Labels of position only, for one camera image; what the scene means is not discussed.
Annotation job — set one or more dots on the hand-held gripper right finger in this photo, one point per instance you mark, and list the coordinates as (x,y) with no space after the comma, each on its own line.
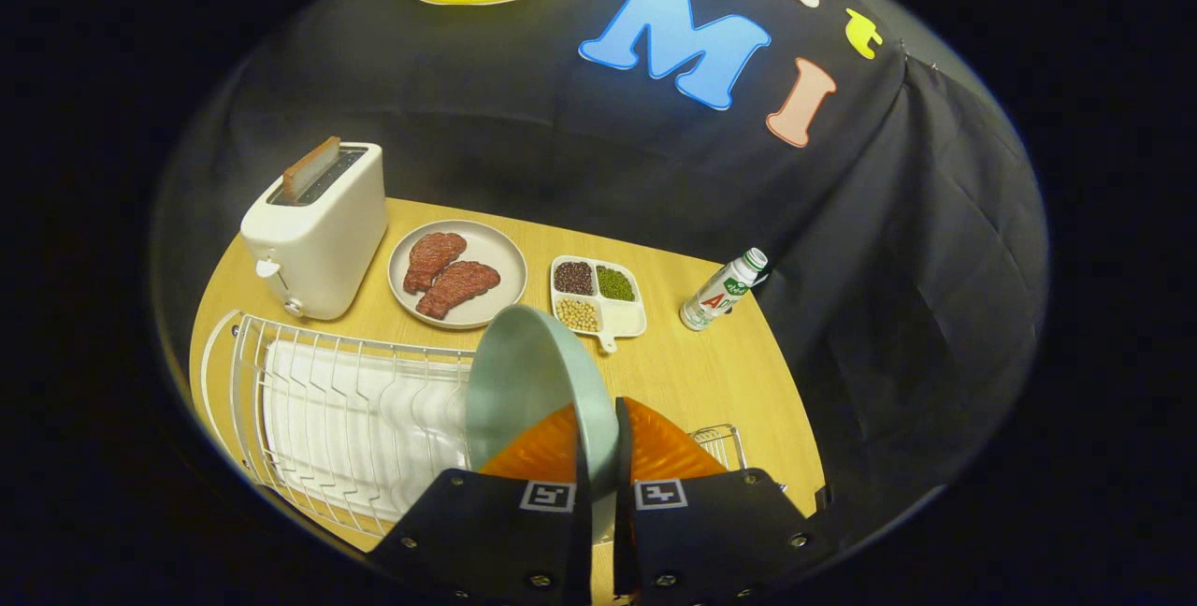
(623,541)

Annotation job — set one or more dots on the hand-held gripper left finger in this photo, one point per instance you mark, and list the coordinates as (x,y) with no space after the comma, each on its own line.
(582,531)

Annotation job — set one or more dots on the pale green plate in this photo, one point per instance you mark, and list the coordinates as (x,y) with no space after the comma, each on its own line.
(533,372)

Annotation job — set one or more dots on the beige round plate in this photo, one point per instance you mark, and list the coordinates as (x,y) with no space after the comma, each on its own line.
(496,255)

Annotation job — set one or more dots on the heap of yellow soybeans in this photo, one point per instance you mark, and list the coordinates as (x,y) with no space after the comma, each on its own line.
(578,314)

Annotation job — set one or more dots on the white divided tray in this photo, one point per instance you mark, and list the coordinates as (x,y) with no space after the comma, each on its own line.
(625,316)

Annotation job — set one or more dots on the white drain tray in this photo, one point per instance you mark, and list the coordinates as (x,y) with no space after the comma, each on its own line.
(374,438)

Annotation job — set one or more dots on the heap of green beans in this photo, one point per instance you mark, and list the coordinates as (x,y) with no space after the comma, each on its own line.
(615,283)

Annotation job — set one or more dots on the heap of black beans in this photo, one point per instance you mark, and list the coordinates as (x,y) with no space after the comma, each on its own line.
(573,278)

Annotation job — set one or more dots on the white green-label drink bottle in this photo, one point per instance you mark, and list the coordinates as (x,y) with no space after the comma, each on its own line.
(720,293)

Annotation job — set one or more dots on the red meat slice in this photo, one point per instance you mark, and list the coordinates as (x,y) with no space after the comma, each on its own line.
(432,258)
(458,288)

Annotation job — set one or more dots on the white toaster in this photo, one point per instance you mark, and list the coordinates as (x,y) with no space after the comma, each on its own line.
(318,241)

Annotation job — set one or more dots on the black backdrop cloth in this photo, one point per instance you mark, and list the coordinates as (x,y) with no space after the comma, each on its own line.
(524,138)

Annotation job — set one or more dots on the brown toast slice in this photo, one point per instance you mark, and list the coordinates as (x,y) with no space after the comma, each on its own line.
(311,168)

